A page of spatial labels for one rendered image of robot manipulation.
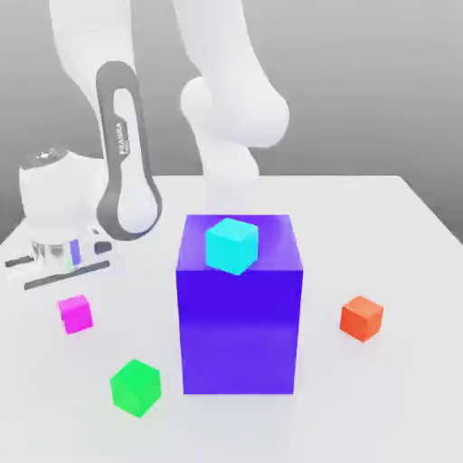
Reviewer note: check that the large blue box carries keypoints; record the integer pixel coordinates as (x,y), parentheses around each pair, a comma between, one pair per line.
(238,325)

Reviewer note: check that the small magenta cube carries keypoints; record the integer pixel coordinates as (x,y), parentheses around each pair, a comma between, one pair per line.
(75,314)

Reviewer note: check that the small green cube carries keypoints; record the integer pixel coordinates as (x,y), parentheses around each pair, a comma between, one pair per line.
(135,389)

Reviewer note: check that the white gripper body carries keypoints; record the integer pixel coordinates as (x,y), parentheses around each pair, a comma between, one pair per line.
(68,280)

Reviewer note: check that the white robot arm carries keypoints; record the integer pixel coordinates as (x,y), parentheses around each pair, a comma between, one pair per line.
(231,72)

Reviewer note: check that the small orange cube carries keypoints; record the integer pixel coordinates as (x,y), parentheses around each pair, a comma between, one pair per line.
(361,318)

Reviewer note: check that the small cyan cube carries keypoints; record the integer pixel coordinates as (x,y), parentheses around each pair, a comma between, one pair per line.
(231,246)

